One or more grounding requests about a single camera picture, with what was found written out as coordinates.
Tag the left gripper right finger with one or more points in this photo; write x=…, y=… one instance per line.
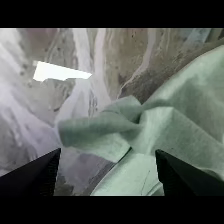
x=181, y=180

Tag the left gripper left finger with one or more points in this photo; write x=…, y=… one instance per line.
x=36, y=178

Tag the pale green garment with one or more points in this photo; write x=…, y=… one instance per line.
x=173, y=126

